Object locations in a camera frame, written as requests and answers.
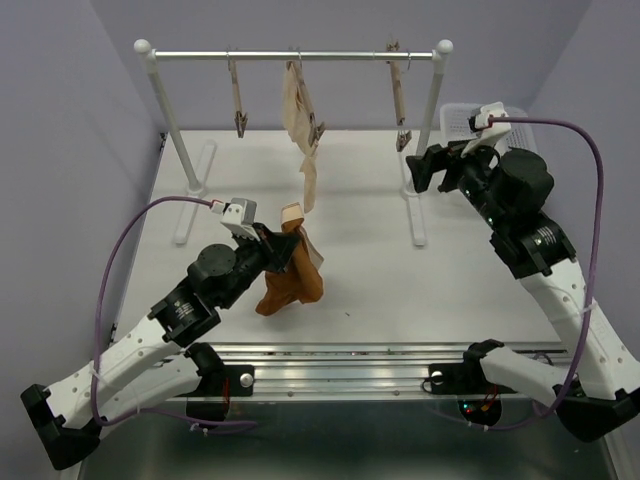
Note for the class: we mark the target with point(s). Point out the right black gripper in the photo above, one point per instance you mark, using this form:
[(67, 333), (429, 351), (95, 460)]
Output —
[(436, 159)]

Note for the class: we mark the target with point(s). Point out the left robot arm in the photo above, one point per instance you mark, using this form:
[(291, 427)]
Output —
[(160, 325)]

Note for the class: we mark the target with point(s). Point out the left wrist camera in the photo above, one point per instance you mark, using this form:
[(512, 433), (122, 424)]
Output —
[(237, 216)]

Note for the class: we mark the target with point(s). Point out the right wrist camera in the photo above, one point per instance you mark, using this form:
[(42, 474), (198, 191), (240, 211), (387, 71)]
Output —
[(489, 126)]

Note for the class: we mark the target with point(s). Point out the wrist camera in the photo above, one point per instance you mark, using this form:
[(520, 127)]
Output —
[(489, 126), (237, 216)]

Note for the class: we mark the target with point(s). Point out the wooden clip hanger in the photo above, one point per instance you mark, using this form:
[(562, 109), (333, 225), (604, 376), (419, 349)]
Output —
[(404, 135), (316, 130)]

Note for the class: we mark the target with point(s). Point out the brown underwear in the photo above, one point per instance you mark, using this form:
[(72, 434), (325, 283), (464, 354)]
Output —
[(302, 281)]

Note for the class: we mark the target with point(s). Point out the beige underwear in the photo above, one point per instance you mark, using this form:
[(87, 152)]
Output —
[(296, 125)]

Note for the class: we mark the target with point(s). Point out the aluminium mounting rail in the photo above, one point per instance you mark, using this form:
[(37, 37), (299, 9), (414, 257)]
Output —
[(325, 372)]

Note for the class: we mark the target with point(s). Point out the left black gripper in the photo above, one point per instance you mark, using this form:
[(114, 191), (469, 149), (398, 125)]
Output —
[(282, 248)]

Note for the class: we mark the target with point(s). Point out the empty left wooden hanger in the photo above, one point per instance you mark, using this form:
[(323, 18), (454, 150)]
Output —
[(240, 116)]

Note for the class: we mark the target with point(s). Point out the white metal clothes rack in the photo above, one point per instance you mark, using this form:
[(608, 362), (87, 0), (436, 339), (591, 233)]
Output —
[(197, 177)]

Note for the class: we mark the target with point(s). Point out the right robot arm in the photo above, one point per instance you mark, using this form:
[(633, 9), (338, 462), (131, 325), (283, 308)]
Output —
[(508, 191)]

